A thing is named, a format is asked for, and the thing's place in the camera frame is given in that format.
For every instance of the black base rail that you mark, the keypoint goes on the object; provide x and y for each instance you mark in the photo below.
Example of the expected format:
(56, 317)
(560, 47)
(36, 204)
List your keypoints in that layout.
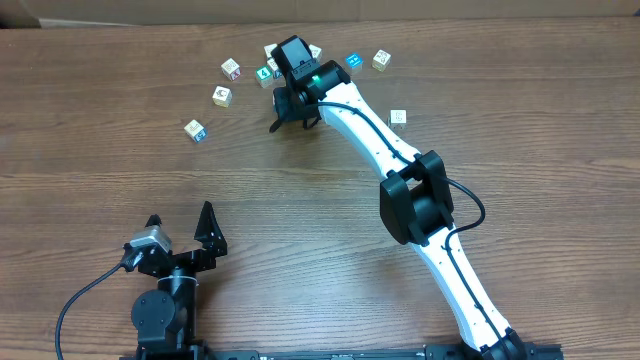
(428, 352)

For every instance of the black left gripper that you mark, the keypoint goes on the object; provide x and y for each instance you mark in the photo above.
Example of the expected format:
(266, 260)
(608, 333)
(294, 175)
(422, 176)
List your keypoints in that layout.
(211, 244)

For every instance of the white block blue X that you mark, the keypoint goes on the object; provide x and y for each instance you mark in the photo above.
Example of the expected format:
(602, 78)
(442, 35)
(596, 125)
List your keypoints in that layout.
(274, 68)

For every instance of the plain white front block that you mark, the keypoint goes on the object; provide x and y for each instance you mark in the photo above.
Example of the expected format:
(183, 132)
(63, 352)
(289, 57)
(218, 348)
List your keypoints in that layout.
(397, 118)

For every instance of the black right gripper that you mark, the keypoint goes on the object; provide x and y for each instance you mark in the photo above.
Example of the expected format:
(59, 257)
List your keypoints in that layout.
(309, 115)

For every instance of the blue top block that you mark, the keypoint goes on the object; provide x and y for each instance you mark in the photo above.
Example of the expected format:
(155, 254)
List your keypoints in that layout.
(354, 63)

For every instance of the white block top back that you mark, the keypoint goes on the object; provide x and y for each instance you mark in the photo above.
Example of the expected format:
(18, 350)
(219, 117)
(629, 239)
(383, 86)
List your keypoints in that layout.
(268, 50)

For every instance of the white block blue side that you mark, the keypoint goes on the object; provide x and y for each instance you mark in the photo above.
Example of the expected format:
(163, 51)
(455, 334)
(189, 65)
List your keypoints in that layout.
(196, 131)

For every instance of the white block green side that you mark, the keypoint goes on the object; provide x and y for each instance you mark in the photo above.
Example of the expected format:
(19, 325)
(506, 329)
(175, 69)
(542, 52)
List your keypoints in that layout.
(316, 52)

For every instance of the green number 4 block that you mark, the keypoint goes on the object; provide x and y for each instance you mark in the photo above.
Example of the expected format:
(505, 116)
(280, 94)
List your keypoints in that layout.
(264, 76)

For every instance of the white block far right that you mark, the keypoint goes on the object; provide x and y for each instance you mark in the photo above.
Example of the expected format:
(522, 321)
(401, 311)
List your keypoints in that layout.
(381, 60)

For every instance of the white block yellow side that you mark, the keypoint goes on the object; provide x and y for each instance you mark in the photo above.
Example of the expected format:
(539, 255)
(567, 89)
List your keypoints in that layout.
(222, 96)

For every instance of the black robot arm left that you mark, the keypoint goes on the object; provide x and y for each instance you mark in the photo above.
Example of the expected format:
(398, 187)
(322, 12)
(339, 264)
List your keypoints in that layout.
(165, 317)

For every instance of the white block red side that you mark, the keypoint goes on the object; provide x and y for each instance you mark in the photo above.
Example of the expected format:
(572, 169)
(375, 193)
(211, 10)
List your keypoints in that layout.
(231, 69)

